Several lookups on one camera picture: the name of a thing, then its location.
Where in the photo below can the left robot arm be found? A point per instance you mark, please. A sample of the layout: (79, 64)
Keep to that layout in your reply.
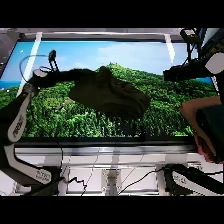
(20, 120)

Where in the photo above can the black garment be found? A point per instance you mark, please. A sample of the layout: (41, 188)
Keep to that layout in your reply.
(213, 133)

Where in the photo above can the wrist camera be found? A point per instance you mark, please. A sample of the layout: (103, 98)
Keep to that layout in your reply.
(52, 56)
(189, 34)

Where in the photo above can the red garment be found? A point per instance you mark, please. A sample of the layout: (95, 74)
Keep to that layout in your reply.
(203, 146)

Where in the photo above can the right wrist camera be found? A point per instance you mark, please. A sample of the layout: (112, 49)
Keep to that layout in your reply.
(189, 34)

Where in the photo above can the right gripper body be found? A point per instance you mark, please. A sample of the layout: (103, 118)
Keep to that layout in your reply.
(176, 73)

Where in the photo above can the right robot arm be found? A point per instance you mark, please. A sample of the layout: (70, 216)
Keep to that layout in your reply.
(215, 63)

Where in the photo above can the orange garment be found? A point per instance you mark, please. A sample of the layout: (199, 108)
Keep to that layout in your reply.
(190, 110)

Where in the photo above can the dark green trousers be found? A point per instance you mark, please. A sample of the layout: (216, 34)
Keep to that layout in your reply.
(113, 95)

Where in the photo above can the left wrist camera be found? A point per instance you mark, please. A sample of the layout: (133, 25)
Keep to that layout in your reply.
(52, 56)

